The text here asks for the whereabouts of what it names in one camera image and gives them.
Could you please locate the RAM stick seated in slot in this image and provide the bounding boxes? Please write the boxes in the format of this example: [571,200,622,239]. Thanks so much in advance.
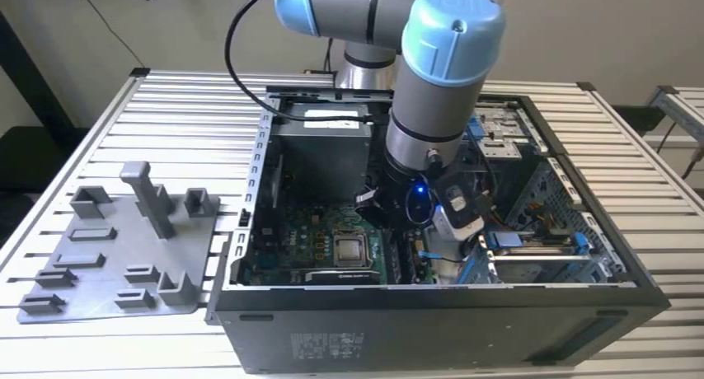
[398,230,415,283]

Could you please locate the CPU socket with silver CPU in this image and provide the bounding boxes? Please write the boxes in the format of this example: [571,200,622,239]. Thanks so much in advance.
[327,229,370,269]

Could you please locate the grey power supply white label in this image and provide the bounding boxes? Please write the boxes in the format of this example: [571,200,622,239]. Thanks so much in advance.
[272,103,392,205]

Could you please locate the green motherboard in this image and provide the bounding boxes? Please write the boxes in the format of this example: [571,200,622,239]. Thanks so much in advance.
[240,200,439,288]

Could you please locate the black graphics card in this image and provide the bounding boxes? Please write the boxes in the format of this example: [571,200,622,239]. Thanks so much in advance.
[300,269,382,286]

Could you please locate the metal disk bay blue rails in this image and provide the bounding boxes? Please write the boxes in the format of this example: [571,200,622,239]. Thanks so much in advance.
[456,229,626,286]

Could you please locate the grey metal drive cage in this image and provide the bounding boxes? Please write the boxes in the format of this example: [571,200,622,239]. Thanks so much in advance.
[439,94,545,210]

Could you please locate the black open PC case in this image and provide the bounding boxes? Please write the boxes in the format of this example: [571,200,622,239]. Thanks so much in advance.
[203,84,673,376]

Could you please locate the black box beside table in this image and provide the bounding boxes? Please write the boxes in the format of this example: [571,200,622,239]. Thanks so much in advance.
[610,105,667,140]

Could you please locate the grey plastic parts rack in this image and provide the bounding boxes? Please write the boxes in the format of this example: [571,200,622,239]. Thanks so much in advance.
[16,160,224,325]

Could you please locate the metal slat side table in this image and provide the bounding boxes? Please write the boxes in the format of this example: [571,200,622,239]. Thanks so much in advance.
[642,85,704,149]

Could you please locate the black stand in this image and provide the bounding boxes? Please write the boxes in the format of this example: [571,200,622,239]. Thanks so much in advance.
[0,8,84,193]

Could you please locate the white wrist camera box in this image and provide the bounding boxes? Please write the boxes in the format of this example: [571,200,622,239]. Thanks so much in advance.
[430,176,488,241]

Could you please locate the blue data wire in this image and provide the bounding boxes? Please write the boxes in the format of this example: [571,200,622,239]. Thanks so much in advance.
[418,250,468,264]

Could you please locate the disk with blue carrier handle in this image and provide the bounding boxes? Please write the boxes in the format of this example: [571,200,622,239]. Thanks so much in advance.
[478,232,593,259]

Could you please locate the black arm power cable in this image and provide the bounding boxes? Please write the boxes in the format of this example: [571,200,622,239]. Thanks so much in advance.
[303,37,338,76]

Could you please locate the black camera cable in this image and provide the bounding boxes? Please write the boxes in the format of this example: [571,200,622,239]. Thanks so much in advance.
[223,0,386,127]

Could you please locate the thin black wall wire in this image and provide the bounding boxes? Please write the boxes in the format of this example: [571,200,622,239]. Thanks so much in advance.
[76,0,146,70]

